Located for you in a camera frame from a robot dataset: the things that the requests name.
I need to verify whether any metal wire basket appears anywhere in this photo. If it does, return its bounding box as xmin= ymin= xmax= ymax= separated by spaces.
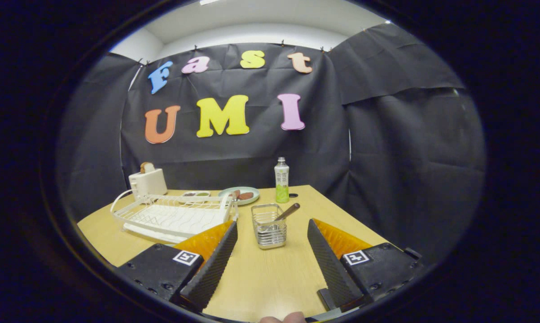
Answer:
xmin=251 ymin=203 xmax=287 ymax=249

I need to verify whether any metal spoon with brown handle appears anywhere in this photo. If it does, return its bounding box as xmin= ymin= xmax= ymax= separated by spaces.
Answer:
xmin=259 ymin=203 xmax=301 ymax=231

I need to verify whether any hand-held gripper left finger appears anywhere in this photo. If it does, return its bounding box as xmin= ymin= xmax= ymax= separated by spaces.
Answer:
xmin=116 ymin=220 xmax=239 ymax=312

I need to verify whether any white wire dish rack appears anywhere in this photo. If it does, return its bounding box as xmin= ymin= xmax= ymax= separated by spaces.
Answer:
xmin=110 ymin=189 xmax=239 ymax=244

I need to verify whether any light green plate with food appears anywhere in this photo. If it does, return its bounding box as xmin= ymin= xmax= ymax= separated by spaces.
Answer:
xmin=218 ymin=187 xmax=260 ymax=206

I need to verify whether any white toaster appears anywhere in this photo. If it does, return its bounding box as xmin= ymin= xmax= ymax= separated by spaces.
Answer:
xmin=128 ymin=168 xmax=168 ymax=198

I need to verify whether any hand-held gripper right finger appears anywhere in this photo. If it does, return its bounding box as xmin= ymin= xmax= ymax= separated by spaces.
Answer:
xmin=307 ymin=218 xmax=425 ymax=312

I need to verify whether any black backdrop cloth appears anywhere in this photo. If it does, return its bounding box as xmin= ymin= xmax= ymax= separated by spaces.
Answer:
xmin=57 ymin=22 xmax=486 ymax=265

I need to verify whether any green tea bottle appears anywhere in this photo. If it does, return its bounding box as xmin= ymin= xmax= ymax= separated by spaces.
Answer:
xmin=274 ymin=157 xmax=290 ymax=204

